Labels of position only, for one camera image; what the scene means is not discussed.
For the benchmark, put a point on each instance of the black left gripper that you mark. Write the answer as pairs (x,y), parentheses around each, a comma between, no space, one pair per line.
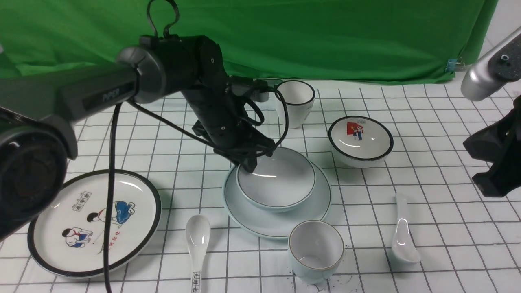
(223,122)

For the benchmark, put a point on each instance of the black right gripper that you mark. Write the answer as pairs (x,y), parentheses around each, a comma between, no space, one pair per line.
(499,144)

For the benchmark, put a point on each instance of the pale blue shallow bowl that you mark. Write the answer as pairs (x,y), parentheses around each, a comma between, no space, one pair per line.
(280,182)

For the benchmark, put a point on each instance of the pale blue small cup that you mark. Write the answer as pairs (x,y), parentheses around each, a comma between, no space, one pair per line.
(315,250)

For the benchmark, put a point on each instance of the plain white ceramic spoon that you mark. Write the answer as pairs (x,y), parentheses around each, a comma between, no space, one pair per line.
(402,244)

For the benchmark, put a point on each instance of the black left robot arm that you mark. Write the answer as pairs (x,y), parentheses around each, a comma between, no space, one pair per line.
(38,113)

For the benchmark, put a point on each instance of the pale blue round plate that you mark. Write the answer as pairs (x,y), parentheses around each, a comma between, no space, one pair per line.
(272,225)

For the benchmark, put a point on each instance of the white spoon with characters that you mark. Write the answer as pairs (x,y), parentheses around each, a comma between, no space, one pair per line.
(197,238)

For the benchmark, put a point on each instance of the white cup black rim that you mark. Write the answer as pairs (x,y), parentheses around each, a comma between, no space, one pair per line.
(297,101)

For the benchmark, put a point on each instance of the blue binder clip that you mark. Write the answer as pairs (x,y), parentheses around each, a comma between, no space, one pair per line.
(455,65)

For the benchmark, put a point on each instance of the white bowl with cartoon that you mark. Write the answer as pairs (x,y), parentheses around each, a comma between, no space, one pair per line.
(360,142)

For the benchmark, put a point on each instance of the white gridded table mat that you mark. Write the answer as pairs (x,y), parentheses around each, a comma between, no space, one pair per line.
(373,193)

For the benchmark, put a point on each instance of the green backdrop cloth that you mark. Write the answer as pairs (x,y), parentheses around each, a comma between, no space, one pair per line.
(388,42)

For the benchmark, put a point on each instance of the cartoon plate black rim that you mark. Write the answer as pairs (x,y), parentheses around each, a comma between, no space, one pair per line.
(67,238)

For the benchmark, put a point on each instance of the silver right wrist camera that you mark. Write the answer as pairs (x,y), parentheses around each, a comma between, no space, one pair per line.
(496,68)

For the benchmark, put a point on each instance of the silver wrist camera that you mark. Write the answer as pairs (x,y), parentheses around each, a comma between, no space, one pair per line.
(496,68)
(255,89)

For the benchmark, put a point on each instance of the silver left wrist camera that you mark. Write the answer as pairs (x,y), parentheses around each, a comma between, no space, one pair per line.
(255,89)

